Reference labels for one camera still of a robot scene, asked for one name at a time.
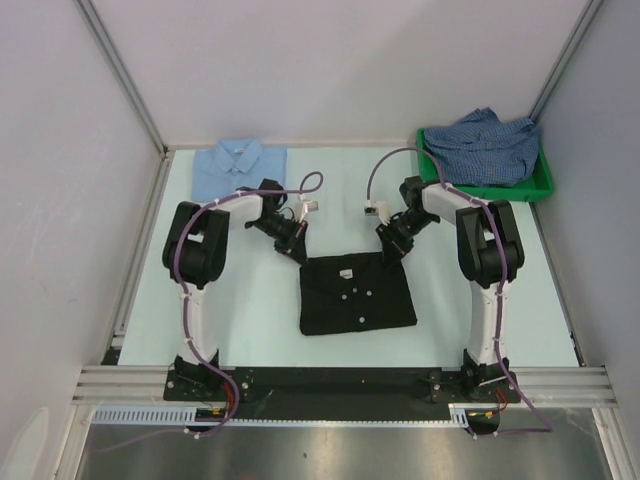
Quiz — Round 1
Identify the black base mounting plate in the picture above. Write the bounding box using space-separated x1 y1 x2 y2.
163 365 521 422

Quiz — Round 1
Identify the left aluminium corner post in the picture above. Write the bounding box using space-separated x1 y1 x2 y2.
73 0 168 158

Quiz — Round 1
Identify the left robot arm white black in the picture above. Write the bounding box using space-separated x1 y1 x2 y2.
162 179 317 400

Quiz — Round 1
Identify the blue checkered shirt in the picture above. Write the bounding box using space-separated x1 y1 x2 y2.
422 108 540 187

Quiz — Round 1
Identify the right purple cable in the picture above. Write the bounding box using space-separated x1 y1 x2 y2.
364 147 555 436

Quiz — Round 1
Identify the aluminium frame rail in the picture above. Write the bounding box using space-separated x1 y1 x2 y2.
72 366 618 408

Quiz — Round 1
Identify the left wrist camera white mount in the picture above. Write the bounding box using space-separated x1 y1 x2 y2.
296 199 319 222

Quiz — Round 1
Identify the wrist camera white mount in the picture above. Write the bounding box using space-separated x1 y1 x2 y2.
296 199 319 222
364 200 391 225

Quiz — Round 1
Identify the purple cable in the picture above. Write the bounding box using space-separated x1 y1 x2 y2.
364 147 555 436
97 171 324 454

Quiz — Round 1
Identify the folded light blue shirt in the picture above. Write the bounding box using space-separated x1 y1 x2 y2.
191 138 288 203

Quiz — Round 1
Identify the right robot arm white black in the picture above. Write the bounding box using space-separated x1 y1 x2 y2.
377 177 525 403

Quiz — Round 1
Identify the black long sleeve shirt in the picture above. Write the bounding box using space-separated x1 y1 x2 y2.
299 252 418 336

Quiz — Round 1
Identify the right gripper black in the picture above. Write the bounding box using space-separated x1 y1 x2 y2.
376 211 437 269

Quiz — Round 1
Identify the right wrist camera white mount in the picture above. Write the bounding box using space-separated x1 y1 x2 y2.
364 200 391 225

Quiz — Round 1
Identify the aluminium corner post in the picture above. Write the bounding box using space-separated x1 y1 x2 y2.
73 0 168 158
529 0 607 123

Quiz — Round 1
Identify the green plastic bin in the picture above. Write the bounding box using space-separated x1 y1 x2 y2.
416 128 554 203

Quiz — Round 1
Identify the right aluminium corner post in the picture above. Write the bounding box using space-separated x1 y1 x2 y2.
529 0 607 123

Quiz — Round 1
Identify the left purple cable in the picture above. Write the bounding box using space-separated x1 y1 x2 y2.
97 171 324 454

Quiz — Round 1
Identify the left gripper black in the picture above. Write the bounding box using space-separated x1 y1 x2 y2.
249 214 308 267

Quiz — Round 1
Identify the white slotted cable duct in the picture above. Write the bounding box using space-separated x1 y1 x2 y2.
93 406 197 425

